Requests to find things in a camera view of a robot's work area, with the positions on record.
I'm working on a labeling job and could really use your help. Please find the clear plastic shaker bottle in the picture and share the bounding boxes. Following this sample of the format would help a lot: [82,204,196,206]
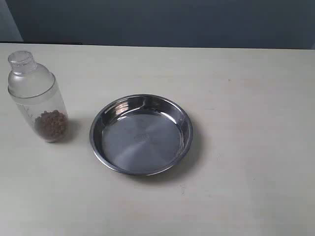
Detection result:
[8,51,68,143]

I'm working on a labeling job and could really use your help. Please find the round stainless steel plate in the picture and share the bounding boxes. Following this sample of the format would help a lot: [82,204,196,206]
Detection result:
[89,94,193,176]

